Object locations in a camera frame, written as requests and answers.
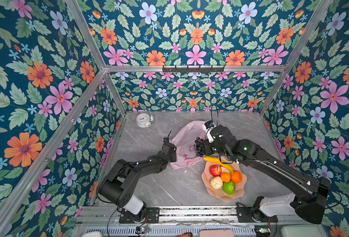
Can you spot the fake beige garlic bulb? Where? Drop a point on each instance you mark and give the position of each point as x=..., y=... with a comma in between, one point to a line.
x=216, y=183

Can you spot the pale green box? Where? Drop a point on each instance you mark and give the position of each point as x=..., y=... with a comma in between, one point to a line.
x=300, y=231

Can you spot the fake beige ginger root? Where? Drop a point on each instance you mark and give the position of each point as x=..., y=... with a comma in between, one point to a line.
x=225, y=170

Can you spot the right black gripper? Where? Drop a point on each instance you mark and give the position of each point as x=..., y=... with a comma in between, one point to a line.
x=206, y=148

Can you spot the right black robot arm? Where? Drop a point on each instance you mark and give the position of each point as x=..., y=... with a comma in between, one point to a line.
x=308, y=199

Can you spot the fake red apple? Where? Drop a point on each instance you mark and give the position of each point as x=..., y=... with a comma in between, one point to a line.
x=215, y=170

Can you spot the pink plastic bag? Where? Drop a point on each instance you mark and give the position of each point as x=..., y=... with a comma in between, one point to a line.
x=185, y=141

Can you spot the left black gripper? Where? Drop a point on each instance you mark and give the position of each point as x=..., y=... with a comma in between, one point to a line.
x=174, y=159

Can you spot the white object bottom left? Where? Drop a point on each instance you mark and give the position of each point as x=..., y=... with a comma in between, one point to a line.
x=93, y=234

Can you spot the fake yellow banana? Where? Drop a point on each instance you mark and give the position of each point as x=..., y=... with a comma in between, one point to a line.
x=218, y=161

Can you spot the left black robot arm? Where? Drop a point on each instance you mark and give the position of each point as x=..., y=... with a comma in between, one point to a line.
x=119, y=184

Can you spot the fake green apple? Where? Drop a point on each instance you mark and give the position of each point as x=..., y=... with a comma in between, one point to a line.
x=229, y=187

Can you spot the white alarm clock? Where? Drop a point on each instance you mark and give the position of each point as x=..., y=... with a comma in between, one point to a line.
x=144, y=120

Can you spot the pink wavy bowl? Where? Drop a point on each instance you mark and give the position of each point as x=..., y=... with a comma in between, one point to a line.
x=220, y=194

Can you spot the fake purple grapes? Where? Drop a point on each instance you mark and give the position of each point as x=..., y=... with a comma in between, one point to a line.
x=199, y=147

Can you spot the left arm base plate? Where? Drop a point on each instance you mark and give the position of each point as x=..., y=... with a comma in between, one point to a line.
x=146, y=215

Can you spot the orange tool handle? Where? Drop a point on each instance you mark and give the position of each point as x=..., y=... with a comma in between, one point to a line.
x=185, y=235

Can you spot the black hook rail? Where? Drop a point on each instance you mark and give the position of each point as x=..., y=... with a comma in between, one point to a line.
x=193, y=69

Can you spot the pink box at bottom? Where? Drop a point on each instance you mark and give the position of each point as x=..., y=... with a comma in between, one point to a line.
x=217, y=233

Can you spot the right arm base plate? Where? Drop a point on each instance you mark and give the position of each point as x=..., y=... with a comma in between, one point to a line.
x=246, y=215

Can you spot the aluminium mounting rail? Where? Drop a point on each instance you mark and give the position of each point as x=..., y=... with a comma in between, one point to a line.
x=181, y=215

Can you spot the fake orange tangerine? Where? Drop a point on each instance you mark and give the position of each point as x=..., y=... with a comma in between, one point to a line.
x=225, y=177

